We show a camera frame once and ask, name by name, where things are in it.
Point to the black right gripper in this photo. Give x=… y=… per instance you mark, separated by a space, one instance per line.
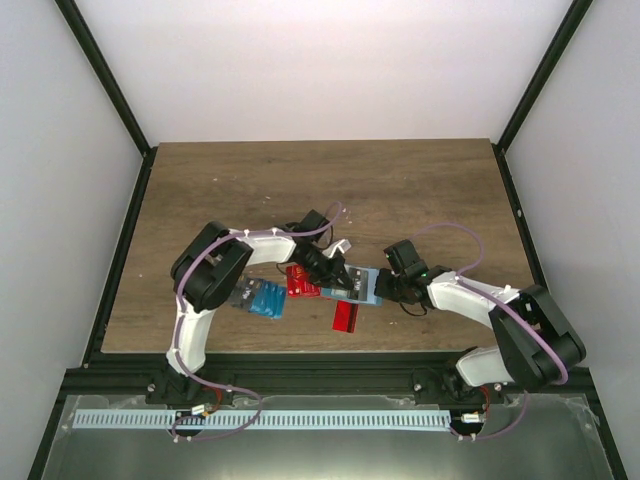
x=381 y=288

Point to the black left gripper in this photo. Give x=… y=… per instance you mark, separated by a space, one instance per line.
x=336 y=269

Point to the blue card holder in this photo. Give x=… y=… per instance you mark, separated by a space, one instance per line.
x=342 y=295

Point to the single red credit card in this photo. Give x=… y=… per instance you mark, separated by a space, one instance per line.
x=345 y=317

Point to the black VIP credit card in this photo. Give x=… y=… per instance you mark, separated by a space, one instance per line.
x=360 y=279

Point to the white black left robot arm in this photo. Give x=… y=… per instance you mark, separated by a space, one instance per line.
x=207 y=271

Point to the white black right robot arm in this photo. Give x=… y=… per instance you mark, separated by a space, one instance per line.
x=536 y=345

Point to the red credit card pile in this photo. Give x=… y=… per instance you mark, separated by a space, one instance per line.
x=298 y=283

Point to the blue credit card pile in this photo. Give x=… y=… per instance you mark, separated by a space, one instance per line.
x=269 y=300

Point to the black credit card pile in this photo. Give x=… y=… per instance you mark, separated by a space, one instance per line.
x=245 y=292

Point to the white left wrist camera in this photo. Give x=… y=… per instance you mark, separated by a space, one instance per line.
x=337 y=248

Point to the grey metal base plate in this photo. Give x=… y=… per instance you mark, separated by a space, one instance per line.
x=536 y=437

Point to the black front frame rail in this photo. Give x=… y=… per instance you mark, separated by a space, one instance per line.
x=417 y=374

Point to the light blue slotted cable duct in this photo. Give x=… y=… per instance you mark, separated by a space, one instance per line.
x=402 y=420

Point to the black right frame post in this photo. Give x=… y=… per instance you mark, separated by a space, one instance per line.
x=560 y=41

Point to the black frame post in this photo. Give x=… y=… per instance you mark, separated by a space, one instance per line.
x=560 y=41
x=92 y=52

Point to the black left frame post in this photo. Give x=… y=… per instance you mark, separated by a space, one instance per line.
x=92 y=52

